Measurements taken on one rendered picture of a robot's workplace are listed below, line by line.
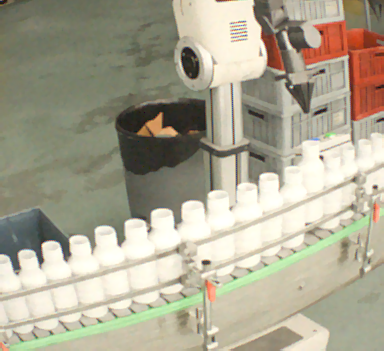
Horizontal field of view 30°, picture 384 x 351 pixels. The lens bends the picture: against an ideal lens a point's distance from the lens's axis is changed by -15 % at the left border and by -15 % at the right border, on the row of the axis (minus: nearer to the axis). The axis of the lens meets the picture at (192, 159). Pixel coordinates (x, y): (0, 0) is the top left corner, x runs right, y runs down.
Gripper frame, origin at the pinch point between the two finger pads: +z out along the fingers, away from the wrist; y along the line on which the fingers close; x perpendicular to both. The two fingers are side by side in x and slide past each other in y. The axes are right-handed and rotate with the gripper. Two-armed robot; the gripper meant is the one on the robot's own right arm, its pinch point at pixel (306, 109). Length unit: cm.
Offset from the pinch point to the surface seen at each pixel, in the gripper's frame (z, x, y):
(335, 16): -27, 159, 167
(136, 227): 9, -18, -56
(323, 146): 8.5, -4.7, -0.7
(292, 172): 8.8, -17.5, -20.9
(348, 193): 18.0, -17.5, -5.6
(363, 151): 10.0, -19.4, 0.0
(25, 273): 11, -19, -81
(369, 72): 11, 180, 203
